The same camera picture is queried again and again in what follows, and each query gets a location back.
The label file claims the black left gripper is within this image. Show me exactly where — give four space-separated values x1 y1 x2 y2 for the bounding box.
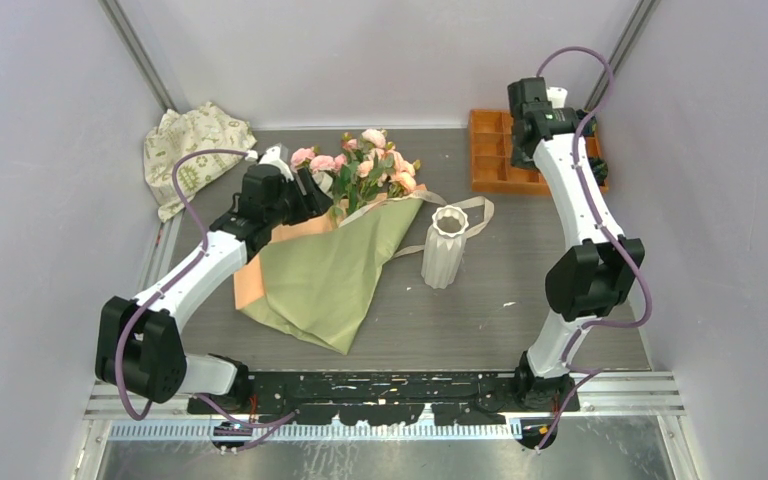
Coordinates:
266 168 332 228

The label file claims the pink artificial flower bunch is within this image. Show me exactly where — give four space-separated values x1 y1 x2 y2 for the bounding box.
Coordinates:
290 128 422 219

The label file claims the green wrapping paper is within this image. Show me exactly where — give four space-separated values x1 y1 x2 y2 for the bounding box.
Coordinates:
233 198 422 355

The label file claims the beige printed ribbon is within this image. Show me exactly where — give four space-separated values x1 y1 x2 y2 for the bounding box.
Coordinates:
337 190 495 243

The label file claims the orange wrapping paper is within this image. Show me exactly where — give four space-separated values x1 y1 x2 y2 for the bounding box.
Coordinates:
233 199 422 311

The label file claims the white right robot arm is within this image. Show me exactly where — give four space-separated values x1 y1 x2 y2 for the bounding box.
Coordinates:
507 77 645 411

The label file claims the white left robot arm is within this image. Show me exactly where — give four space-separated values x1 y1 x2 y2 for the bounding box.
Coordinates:
95 164 333 413

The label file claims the white ribbed ceramic vase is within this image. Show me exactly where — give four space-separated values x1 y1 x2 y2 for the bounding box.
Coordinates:
421 213 465 289

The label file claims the orange wooden compartment tray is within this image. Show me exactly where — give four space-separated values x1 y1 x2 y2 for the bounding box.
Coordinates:
468 109 609 197

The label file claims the dark rolled cloth back right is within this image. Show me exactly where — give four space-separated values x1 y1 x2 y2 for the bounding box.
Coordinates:
576 109 598 137

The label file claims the dark rolled cloth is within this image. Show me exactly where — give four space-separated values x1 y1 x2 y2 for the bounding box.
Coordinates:
588 157 609 187
576 109 598 137

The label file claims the dark rolled cloth front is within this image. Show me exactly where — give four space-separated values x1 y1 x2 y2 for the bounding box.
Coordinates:
588 157 609 187

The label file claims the cream green printed cloth bag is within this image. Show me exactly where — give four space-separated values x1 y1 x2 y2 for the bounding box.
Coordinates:
143 101 257 223

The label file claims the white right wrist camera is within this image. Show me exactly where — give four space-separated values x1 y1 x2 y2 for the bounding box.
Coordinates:
546 87 569 109

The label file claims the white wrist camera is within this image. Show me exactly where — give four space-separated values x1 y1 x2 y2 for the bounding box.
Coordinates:
245 143 294 181
546 87 569 109

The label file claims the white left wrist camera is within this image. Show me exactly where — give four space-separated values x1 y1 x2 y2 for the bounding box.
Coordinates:
245 143 294 181

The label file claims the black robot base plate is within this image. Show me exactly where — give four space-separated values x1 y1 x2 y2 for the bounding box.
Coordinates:
187 370 579 426

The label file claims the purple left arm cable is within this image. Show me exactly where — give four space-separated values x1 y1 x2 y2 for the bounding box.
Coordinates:
113 148 299 454

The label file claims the aluminium front frame rail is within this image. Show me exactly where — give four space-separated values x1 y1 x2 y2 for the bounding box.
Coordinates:
83 374 687 443

